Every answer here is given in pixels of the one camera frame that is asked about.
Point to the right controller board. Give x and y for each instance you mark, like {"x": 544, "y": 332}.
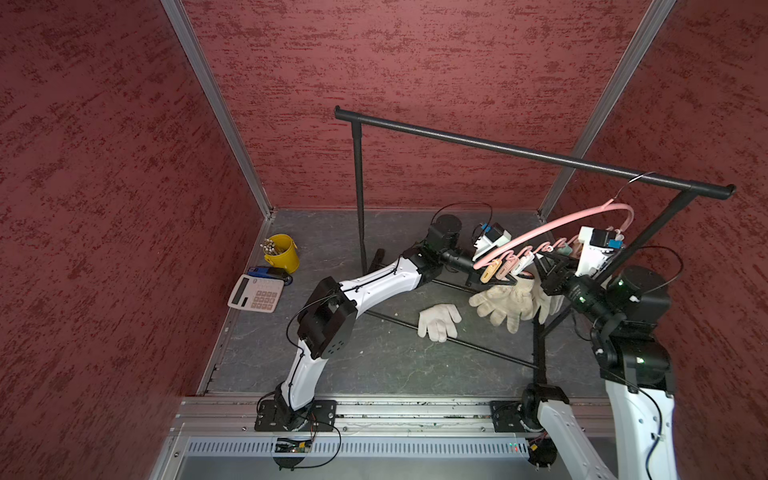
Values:
{"x": 542, "y": 453}

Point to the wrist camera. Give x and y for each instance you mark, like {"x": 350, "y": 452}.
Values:
{"x": 597, "y": 248}
{"x": 491, "y": 236}

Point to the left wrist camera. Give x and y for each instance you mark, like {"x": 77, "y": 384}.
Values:
{"x": 491, "y": 236}

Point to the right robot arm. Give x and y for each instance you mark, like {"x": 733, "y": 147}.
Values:
{"x": 635, "y": 367}

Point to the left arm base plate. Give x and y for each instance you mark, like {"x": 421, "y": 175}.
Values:
{"x": 276, "y": 416}

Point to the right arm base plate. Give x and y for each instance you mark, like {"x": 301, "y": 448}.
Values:
{"x": 512, "y": 417}

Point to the white work glove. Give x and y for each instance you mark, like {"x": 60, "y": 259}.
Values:
{"x": 545, "y": 304}

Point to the left controller board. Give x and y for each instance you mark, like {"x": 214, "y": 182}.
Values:
{"x": 289, "y": 446}

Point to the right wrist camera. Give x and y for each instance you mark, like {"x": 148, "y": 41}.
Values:
{"x": 597, "y": 248}

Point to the pink calculator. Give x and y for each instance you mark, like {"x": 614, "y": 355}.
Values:
{"x": 256, "y": 294}

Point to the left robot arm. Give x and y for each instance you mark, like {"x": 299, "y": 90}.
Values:
{"x": 326, "y": 321}

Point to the yellow cup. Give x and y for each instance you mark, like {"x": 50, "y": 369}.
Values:
{"x": 280, "y": 251}

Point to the controller board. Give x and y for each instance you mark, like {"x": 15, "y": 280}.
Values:
{"x": 289, "y": 446}
{"x": 542, "y": 453}

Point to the blue stapler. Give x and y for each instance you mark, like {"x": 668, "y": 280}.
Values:
{"x": 268, "y": 272}

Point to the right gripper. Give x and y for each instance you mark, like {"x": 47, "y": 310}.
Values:
{"x": 555, "y": 270}

